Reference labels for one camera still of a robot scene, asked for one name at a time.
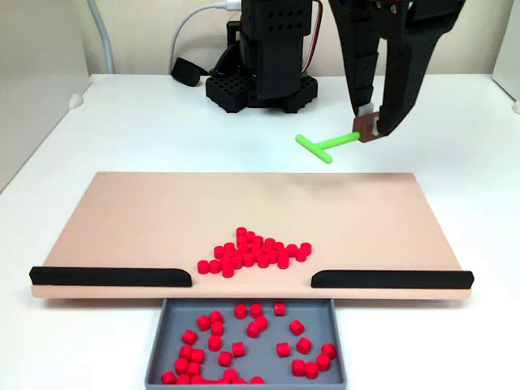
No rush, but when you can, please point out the green T-shaped pusher tool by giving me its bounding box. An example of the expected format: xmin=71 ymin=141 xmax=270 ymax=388
xmin=295 ymin=111 xmax=385 ymax=166

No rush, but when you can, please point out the grey tray container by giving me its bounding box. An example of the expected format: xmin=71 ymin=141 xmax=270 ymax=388
xmin=144 ymin=297 xmax=349 ymax=386

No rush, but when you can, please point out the black foam bumper strip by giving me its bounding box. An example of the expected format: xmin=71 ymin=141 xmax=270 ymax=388
xmin=28 ymin=266 xmax=193 ymax=288
xmin=310 ymin=269 xmax=475 ymax=290

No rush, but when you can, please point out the pink flat board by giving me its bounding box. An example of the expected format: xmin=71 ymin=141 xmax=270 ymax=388
xmin=30 ymin=171 xmax=475 ymax=304

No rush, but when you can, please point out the red white black servo cable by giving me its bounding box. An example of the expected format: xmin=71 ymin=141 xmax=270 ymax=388
xmin=301 ymin=0 xmax=325 ymax=76

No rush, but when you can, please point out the white USB cable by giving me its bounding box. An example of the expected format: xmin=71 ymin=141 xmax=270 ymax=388
xmin=169 ymin=0 xmax=244 ymax=76

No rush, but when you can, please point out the white cable conduit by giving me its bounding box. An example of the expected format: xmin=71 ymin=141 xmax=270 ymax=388
xmin=85 ymin=0 xmax=117 ymax=75

